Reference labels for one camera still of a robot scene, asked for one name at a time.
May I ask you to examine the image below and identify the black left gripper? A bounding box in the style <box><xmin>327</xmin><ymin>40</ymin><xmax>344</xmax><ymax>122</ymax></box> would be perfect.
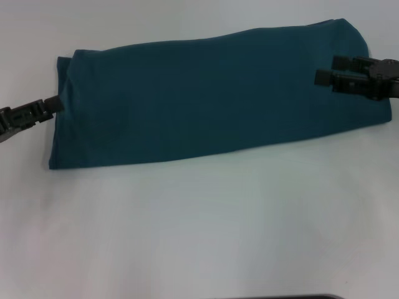
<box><xmin>0</xmin><ymin>95</ymin><xmax>65</xmax><ymax>144</ymax></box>

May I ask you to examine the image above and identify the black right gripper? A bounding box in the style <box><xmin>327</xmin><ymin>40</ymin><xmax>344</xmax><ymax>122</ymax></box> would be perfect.
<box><xmin>314</xmin><ymin>54</ymin><xmax>399</xmax><ymax>102</ymax></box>

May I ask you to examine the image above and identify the teal t-shirt with FREE print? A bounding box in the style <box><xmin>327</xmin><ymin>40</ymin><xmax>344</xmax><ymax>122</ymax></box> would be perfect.
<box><xmin>48</xmin><ymin>17</ymin><xmax>393</xmax><ymax>171</ymax></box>

